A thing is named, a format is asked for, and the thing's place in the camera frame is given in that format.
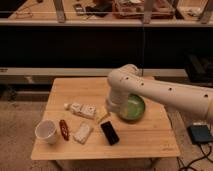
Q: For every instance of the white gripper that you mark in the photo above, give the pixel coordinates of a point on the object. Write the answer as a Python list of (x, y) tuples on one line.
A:
[(116, 101)]

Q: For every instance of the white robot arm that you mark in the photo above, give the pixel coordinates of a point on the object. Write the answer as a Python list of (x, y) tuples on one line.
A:
[(194, 100)]

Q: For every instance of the green ceramic bowl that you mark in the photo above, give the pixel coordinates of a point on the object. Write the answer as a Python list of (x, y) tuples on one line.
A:
[(134, 109)]

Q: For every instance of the yellow sticky note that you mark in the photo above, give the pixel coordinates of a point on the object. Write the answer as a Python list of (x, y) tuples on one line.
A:
[(101, 114)]

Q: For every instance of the black smartphone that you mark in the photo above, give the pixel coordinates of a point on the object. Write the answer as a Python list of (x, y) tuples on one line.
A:
[(110, 133)]

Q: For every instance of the white plastic bottle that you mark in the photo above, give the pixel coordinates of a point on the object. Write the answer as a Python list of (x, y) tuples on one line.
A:
[(83, 110)]

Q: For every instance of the wooden table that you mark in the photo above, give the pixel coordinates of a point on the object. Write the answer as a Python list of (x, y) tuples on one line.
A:
[(150, 137)]

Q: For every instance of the red brown snack bar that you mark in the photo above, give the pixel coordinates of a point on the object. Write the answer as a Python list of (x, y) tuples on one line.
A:
[(64, 129)]

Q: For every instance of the white paper cup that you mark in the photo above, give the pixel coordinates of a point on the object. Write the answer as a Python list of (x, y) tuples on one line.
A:
[(47, 132)]

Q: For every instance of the dark blue floor box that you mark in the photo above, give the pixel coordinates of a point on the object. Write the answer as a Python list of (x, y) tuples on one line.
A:
[(199, 134)]

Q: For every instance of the black box right background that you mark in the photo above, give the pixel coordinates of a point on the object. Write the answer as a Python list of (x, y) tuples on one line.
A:
[(199, 69)]

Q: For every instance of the wooden shelf with clutter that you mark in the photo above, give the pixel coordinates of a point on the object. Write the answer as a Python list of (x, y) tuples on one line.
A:
[(107, 12)]

